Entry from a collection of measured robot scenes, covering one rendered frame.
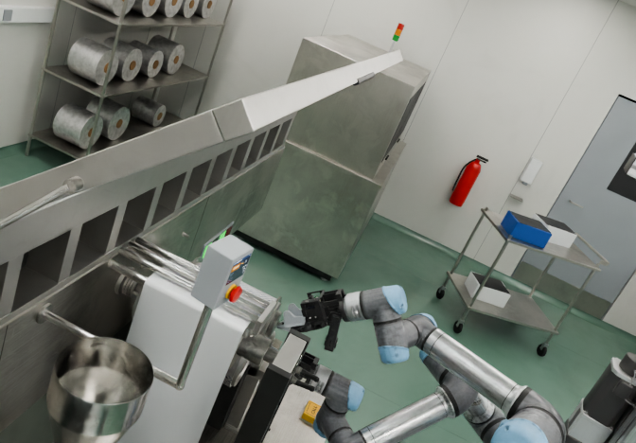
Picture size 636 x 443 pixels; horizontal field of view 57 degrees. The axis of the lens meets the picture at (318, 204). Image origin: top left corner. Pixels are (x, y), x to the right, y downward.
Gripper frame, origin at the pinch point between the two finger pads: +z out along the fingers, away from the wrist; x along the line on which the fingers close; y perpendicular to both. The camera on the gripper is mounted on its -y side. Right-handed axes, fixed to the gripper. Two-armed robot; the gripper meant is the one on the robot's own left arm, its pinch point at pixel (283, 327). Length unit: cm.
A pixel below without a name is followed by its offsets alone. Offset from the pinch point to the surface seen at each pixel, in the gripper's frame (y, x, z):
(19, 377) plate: 26, 60, 26
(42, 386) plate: 19, 51, 32
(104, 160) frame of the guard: 61, 92, -34
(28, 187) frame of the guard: 60, 92, -24
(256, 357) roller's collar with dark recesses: 7.4, 30.1, -6.0
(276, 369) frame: 11.3, 44.2, -17.5
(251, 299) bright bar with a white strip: 20.0, 27.1, -8.2
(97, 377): 28, 68, 0
